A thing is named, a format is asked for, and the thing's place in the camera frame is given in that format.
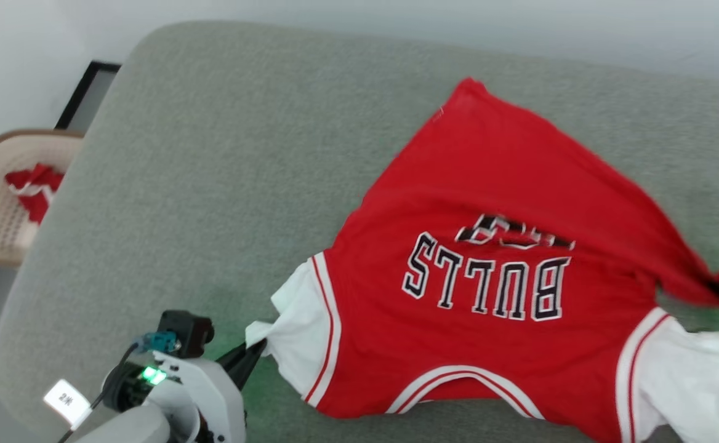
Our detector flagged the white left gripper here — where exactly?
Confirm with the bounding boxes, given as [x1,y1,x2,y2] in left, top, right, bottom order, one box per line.
[149,338,268,443]

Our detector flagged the red and white Bulls jersey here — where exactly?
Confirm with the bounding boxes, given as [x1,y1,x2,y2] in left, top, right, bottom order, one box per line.
[246,77,719,443]

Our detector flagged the red garment in basket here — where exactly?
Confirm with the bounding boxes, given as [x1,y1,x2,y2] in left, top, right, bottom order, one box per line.
[4,162,65,226]

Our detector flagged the grey fabric sofa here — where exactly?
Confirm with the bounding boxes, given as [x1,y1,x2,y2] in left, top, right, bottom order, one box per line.
[0,20,719,443]

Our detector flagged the black skirting strip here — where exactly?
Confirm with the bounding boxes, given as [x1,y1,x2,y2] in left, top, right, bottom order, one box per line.
[0,60,122,318]

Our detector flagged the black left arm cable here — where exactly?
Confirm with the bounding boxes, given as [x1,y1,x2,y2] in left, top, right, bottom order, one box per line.
[57,331,180,443]

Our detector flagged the white label on left cable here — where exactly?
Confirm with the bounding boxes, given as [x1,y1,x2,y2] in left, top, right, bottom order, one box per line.
[43,378,93,430]

